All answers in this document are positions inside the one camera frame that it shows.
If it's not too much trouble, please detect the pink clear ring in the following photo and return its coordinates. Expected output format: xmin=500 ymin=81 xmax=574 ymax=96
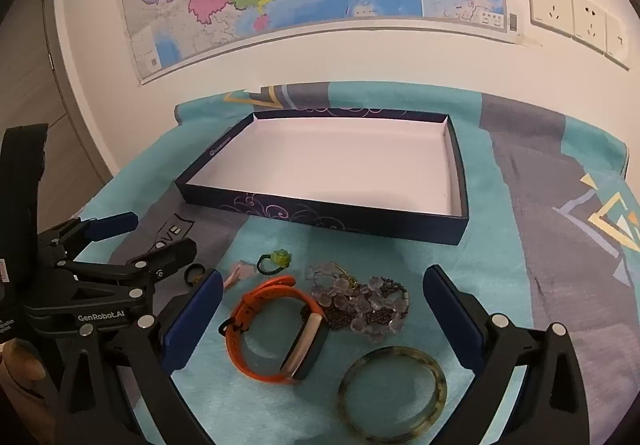
xmin=222 ymin=260 xmax=257 ymax=293

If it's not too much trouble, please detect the grey door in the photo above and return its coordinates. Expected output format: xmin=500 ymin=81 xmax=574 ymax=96
xmin=0 ymin=0 xmax=121 ymax=246

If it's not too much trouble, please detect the orange wrist band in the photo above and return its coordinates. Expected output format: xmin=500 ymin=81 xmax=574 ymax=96
xmin=220 ymin=276 xmax=331 ymax=383

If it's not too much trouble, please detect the green flower ring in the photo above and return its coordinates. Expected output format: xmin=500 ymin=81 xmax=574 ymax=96
xmin=256 ymin=249 xmax=293 ymax=275

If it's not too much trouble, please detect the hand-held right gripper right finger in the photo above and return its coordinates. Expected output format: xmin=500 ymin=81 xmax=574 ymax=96
xmin=422 ymin=265 xmax=591 ymax=445

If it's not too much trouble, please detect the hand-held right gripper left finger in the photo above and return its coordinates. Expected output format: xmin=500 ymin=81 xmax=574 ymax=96
xmin=52 ymin=269 xmax=224 ymax=445

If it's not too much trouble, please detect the clear crystal bead bracelet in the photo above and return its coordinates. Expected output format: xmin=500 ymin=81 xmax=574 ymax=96
xmin=306 ymin=264 xmax=406 ymax=343

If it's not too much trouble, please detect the dark blue box tray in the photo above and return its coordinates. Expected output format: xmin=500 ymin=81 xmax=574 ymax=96
xmin=174 ymin=109 xmax=470 ymax=247

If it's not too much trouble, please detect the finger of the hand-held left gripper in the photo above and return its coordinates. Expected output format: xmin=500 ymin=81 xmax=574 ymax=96
xmin=55 ymin=239 xmax=198 ymax=296
xmin=37 ymin=211 xmax=140 ymax=267

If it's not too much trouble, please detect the white wall socket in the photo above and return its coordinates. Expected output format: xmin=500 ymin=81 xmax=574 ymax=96
xmin=604 ymin=11 xmax=632 ymax=72
xmin=571 ymin=0 xmax=608 ymax=54
xmin=526 ymin=0 xmax=576 ymax=38

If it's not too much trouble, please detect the person's left hand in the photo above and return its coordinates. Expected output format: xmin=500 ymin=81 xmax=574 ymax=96
xmin=0 ymin=339 xmax=57 ymax=426

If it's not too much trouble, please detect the purple beaded bracelet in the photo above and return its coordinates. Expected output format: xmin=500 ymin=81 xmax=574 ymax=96
xmin=327 ymin=277 xmax=412 ymax=333

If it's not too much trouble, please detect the tortoiseshell bangle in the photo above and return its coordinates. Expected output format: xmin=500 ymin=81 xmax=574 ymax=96
xmin=337 ymin=346 xmax=447 ymax=443

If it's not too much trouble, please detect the teal grey printed cloth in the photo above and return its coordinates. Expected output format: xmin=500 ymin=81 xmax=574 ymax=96
xmin=75 ymin=81 xmax=640 ymax=445

